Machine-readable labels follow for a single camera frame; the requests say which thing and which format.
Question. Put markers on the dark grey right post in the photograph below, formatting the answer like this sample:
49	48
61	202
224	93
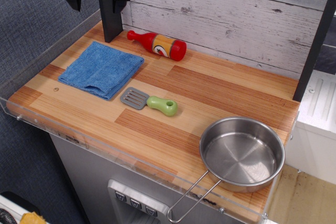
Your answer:
313	54

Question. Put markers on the red toy sauce bottle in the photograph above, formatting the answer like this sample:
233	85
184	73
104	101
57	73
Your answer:
159	44

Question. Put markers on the dark grey post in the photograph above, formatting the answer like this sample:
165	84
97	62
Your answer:
111	19
313	54

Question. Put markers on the clear acrylic table guard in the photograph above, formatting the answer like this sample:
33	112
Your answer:
205	88

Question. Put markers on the blue cloth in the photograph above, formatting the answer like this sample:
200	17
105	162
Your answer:
101	70

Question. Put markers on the grey spatula green handle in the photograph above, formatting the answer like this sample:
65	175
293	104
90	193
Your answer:
138	100

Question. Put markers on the dark grey left post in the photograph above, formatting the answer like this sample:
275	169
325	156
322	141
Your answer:
111	19

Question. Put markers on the stainless steel pan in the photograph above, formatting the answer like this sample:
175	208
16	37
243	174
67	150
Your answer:
241	155

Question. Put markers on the silver button control panel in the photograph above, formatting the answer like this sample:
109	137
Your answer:
132	206

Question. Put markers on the white ribbed cabinet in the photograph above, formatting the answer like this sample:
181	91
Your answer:
311	146

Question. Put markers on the grey toy kitchen cabinet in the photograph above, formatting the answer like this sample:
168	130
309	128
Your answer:
90	169

